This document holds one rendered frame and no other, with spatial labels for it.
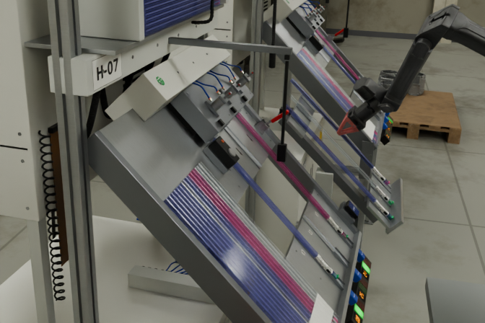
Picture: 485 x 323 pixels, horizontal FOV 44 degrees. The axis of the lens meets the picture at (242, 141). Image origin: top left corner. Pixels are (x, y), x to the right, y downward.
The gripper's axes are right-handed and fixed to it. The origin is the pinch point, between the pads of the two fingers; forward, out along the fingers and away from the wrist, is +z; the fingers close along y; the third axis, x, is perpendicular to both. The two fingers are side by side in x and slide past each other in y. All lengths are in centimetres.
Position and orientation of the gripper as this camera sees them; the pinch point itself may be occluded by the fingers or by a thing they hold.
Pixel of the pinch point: (339, 131)
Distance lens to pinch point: 214.4
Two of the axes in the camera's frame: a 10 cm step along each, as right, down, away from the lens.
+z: -7.0, 5.9, 4.1
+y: -2.4, 3.5, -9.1
